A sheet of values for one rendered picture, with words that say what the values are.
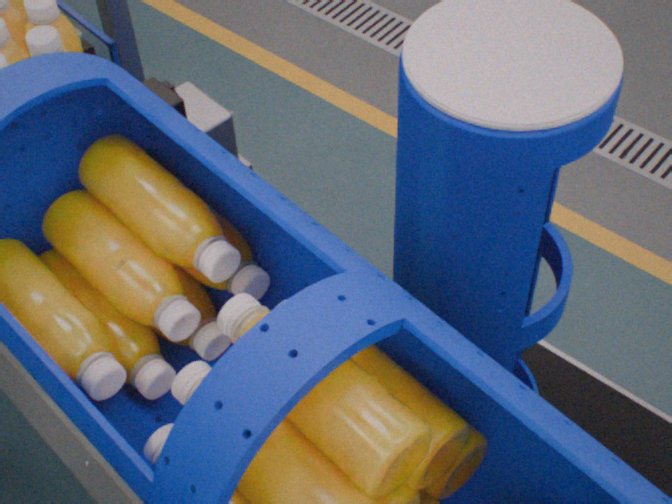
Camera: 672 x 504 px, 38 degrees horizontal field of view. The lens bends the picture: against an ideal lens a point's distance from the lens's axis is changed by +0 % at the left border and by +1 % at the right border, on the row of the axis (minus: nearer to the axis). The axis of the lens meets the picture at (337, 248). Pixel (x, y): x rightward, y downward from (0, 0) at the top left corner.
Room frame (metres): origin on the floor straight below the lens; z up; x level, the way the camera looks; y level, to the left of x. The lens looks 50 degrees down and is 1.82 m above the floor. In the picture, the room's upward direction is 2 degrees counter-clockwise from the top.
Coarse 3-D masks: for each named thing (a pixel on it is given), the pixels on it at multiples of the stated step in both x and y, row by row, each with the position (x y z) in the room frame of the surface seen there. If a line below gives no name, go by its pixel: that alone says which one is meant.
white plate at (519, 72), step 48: (480, 0) 1.10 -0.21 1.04; (528, 0) 1.09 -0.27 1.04; (432, 48) 1.00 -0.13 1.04; (480, 48) 1.00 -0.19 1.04; (528, 48) 0.99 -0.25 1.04; (576, 48) 0.99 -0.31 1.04; (432, 96) 0.91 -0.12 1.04; (480, 96) 0.90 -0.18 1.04; (528, 96) 0.90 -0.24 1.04; (576, 96) 0.90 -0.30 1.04
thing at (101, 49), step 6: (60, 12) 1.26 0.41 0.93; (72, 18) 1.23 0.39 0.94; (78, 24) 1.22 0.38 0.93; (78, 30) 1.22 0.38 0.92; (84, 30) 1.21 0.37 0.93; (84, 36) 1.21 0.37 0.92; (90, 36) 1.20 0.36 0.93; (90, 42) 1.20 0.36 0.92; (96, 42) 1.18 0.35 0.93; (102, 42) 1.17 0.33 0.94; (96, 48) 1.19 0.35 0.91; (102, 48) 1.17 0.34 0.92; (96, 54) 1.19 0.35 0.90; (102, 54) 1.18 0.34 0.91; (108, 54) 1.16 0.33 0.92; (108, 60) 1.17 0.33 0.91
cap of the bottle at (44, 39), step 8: (32, 32) 0.98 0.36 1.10; (40, 32) 0.98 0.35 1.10; (48, 32) 0.98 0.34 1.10; (56, 32) 0.98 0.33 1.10; (32, 40) 0.96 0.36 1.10; (40, 40) 0.96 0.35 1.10; (48, 40) 0.96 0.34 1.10; (56, 40) 0.97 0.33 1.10; (32, 48) 0.96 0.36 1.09; (40, 48) 0.95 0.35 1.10; (48, 48) 0.95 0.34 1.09; (56, 48) 0.96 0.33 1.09
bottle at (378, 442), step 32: (256, 320) 0.47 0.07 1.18; (320, 384) 0.40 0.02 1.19; (352, 384) 0.40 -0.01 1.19; (288, 416) 0.39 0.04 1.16; (320, 416) 0.38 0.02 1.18; (352, 416) 0.37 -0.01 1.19; (384, 416) 0.37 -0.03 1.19; (416, 416) 0.38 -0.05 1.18; (320, 448) 0.37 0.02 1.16; (352, 448) 0.35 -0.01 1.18; (384, 448) 0.35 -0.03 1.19; (416, 448) 0.36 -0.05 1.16; (352, 480) 0.34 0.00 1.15; (384, 480) 0.34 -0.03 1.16
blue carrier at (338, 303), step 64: (64, 64) 0.76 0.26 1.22; (0, 128) 0.67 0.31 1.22; (64, 128) 0.76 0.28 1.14; (128, 128) 0.81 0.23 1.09; (192, 128) 0.70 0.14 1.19; (0, 192) 0.71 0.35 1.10; (64, 192) 0.75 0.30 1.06; (256, 192) 0.59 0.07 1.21; (256, 256) 0.67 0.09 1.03; (320, 256) 0.52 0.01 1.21; (0, 320) 0.52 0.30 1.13; (320, 320) 0.43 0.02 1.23; (384, 320) 0.44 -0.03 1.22; (64, 384) 0.45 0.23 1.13; (128, 384) 0.55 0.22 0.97; (256, 384) 0.38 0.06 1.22; (448, 384) 0.48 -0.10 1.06; (512, 384) 0.39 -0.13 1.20; (128, 448) 0.39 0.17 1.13; (192, 448) 0.35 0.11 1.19; (256, 448) 0.35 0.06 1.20; (512, 448) 0.42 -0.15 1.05; (576, 448) 0.33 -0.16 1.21
